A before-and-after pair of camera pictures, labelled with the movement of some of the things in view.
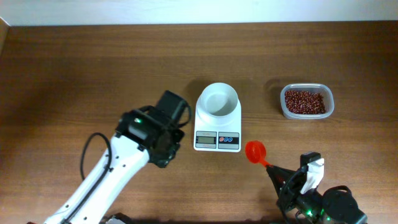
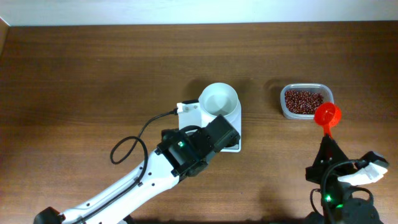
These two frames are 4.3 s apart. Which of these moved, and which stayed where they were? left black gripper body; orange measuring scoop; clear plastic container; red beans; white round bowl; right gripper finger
Moved: orange measuring scoop; left black gripper body; right gripper finger
Stayed: clear plastic container; red beans; white round bowl
